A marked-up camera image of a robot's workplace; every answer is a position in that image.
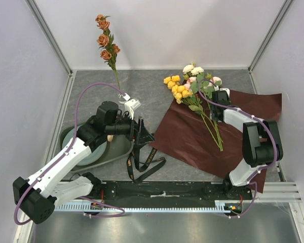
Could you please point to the white peony stem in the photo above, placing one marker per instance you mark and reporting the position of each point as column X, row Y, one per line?
column 193, row 100

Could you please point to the clear glass vase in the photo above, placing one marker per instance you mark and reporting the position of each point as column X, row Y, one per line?
column 123, row 98

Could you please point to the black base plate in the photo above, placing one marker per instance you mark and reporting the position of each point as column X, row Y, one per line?
column 117, row 190

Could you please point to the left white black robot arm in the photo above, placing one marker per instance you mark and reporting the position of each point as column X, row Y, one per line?
column 39, row 194

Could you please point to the orange rose stem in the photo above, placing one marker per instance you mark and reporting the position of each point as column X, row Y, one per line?
column 109, row 50

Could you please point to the yellow rose stem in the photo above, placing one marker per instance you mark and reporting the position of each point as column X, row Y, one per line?
column 172, row 82

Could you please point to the light blue cable duct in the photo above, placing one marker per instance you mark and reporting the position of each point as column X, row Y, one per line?
column 206, row 207

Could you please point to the black ribbon with gold text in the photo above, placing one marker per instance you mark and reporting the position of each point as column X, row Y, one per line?
column 147, row 168

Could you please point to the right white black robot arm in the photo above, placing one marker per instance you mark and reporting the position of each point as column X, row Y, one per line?
column 261, row 142

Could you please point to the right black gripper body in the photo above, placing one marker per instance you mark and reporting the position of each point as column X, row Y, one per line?
column 212, row 108

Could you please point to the dark green tray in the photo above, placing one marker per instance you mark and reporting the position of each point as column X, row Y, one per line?
column 118, row 148

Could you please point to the beige ceramic mug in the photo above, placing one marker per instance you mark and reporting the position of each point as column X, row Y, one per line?
column 110, row 138

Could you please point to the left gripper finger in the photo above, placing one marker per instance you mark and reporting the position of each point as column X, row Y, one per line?
column 144, row 139
column 144, row 133

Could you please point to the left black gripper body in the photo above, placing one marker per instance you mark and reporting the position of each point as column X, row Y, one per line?
column 134, row 134

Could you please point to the teal plate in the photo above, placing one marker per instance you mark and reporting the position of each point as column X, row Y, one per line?
column 96, row 154

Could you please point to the small pink peony stem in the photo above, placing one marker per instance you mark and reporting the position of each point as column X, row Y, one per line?
column 191, row 84

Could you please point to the red wrapping paper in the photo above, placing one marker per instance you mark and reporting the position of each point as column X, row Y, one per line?
column 183, row 135

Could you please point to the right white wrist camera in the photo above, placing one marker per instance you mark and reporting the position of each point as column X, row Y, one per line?
column 225, row 89

